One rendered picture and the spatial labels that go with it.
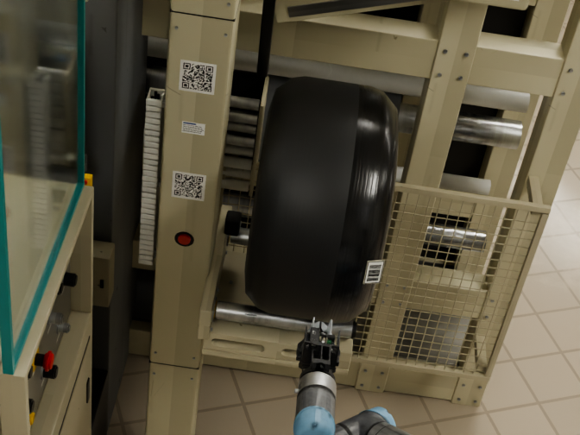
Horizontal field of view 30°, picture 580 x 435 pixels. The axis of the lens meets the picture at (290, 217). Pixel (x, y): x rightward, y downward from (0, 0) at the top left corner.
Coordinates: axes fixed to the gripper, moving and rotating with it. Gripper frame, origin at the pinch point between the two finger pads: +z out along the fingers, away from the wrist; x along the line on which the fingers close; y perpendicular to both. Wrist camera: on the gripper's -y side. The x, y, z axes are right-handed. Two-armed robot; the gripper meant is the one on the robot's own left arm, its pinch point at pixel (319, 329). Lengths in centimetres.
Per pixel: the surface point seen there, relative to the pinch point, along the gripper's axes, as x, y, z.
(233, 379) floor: 18, -100, 93
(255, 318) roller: 14.0, -17.1, 21.9
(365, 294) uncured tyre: -9.2, 3.4, 10.0
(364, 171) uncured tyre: -4.3, 31.0, 15.5
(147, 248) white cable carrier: 42, -6, 29
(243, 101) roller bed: 25, 17, 67
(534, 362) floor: -87, -96, 122
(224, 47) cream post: 28, 52, 21
